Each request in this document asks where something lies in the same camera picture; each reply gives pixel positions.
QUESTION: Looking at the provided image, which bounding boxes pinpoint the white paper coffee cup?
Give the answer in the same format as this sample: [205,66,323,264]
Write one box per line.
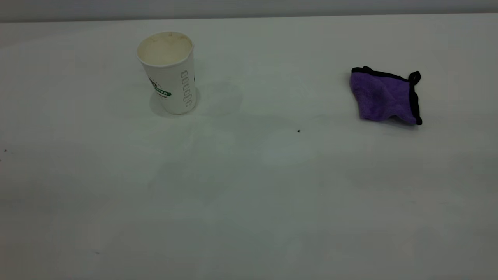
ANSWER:
[136,31,198,115]

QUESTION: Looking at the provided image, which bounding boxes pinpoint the purple cloth with black trim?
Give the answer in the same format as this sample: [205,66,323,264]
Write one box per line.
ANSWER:
[349,66,423,126]

